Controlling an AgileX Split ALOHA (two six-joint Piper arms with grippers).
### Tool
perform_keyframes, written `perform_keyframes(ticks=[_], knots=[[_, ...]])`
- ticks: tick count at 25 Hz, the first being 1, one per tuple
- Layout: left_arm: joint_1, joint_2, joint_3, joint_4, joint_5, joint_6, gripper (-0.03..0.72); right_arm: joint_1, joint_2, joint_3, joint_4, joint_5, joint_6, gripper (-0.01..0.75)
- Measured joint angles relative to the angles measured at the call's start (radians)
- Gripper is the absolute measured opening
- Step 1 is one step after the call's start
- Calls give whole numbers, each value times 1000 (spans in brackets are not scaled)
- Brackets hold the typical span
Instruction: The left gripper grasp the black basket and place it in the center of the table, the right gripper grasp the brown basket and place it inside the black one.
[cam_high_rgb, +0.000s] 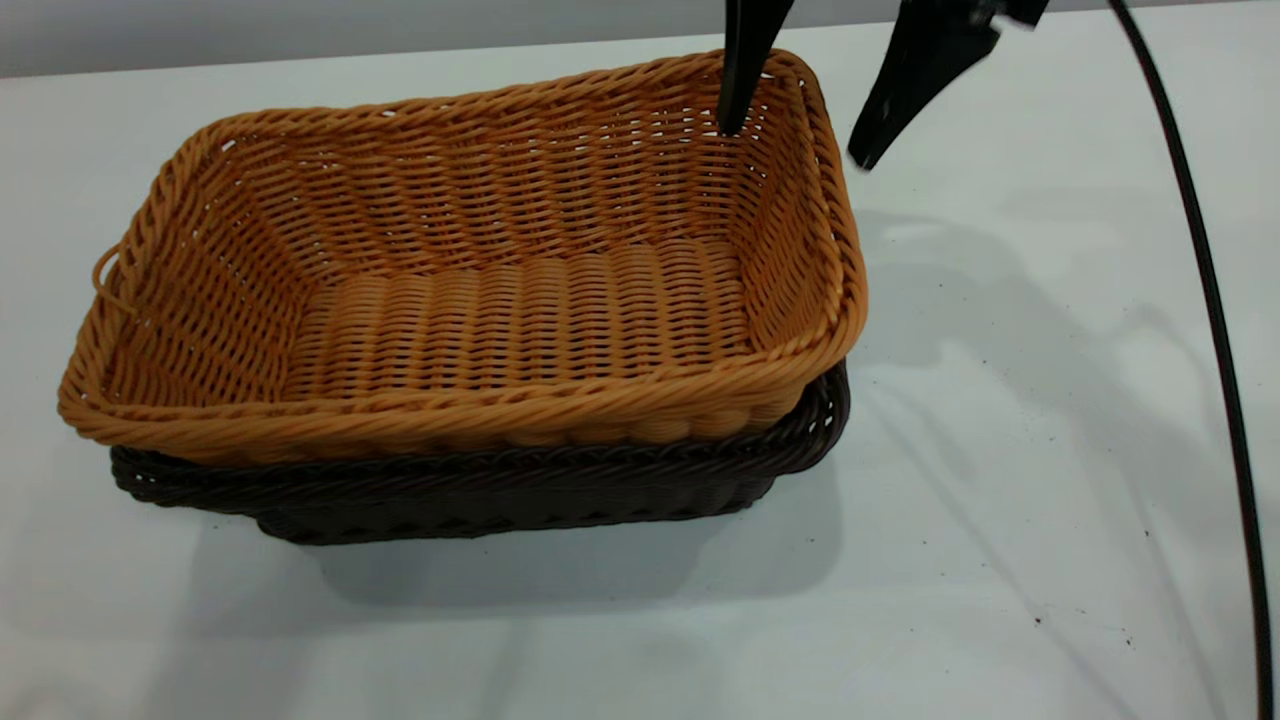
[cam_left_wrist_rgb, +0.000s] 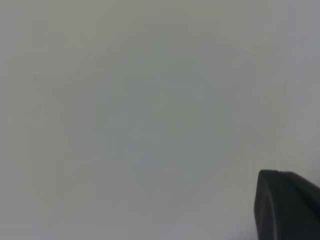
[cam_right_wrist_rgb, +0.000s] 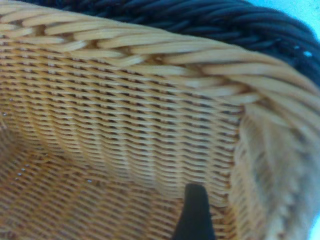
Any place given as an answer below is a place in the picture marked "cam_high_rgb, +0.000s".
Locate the black wicker basket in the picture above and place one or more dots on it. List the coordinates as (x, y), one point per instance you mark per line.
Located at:
(500, 495)

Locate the orange wicker basket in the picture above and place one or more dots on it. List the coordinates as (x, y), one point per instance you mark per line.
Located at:
(520, 320)

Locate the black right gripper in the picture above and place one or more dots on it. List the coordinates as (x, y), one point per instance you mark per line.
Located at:
(1020, 8)

